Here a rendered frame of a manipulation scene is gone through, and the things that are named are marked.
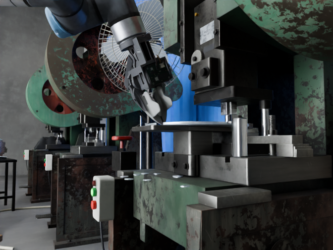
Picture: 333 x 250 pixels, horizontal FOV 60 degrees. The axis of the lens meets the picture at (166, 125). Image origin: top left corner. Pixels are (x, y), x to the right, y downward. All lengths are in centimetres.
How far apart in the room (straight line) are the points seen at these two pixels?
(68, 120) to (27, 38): 415
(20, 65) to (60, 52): 540
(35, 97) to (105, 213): 293
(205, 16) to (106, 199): 64
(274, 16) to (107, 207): 70
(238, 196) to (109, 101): 165
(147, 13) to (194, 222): 130
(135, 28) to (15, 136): 670
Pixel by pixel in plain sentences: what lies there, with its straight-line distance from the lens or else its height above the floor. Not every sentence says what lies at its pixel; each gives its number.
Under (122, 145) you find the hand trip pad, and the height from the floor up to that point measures 73.
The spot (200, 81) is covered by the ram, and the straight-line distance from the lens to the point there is 85.
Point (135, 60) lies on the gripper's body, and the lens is 69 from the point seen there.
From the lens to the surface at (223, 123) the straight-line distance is 71.
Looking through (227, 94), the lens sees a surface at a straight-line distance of 81.
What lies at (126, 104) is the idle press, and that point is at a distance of 214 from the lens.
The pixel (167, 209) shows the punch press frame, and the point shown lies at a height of 57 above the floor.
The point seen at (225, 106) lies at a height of 85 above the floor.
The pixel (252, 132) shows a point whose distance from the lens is 87.
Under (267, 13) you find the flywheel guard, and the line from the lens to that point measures 58.
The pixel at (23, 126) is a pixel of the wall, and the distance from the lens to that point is 730.
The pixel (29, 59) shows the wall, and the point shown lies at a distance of 754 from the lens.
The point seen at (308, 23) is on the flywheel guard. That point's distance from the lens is 59.
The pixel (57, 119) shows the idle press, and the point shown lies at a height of 101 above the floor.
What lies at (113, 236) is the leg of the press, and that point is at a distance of 99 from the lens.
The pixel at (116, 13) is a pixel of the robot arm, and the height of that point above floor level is 102.
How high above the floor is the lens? 74
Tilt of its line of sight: 3 degrees up
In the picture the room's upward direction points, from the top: straight up
